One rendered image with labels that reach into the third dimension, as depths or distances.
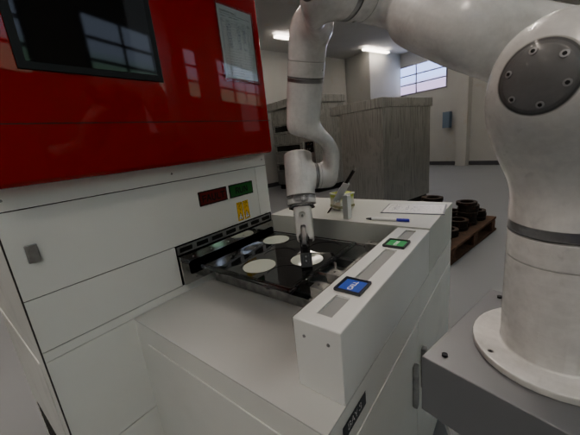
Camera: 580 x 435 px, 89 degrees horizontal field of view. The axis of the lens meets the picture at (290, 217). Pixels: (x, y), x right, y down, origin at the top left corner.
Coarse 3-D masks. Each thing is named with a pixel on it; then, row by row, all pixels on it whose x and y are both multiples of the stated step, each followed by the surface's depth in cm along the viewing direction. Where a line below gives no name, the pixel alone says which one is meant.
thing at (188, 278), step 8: (264, 224) 120; (272, 224) 124; (240, 232) 111; (248, 232) 113; (256, 232) 117; (272, 232) 125; (224, 240) 104; (232, 240) 107; (200, 248) 98; (208, 248) 99; (216, 248) 102; (184, 256) 92; (192, 256) 94; (200, 256) 97; (184, 264) 92; (184, 272) 92; (192, 272) 96; (200, 272) 97; (208, 272) 100; (184, 280) 93; (192, 280) 95
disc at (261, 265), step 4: (256, 260) 93; (260, 260) 93; (264, 260) 93; (268, 260) 92; (272, 260) 92; (248, 264) 91; (252, 264) 90; (256, 264) 90; (260, 264) 90; (264, 264) 89; (268, 264) 89; (272, 264) 88; (244, 268) 88; (248, 268) 87; (252, 268) 87; (256, 268) 87; (260, 268) 86; (264, 268) 86; (268, 268) 86; (248, 272) 85; (252, 272) 85; (256, 272) 84; (260, 272) 84
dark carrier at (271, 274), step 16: (288, 240) 109; (320, 240) 105; (224, 256) 99; (240, 256) 98; (256, 256) 96; (272, 256) 95; (288, 256) 94; (240, 272) 86; (272, 272) 84; (288, 272) 82; (304, 272) 81
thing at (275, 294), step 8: (224, 280) 98; (232, 280) 95; (240, 280) 92; (248, 288) 91; (256, 288) 88; (264, 288) 86; (272, 296) 85; (280, 296) 83; (288, 296) 81; (296, 296) 79; (304, 296) 78; (296, 304) 80; (304, 304) 78
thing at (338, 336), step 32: (384, 256) 72; (416, 256) 77; (384, 288) 59; (416, 288) 79; (320, 320) 49; (352, 320) 48; (384, 320) 60; (320, 352) 49; (352, 352) 49; (320, 384) 51; (352, 384) 50
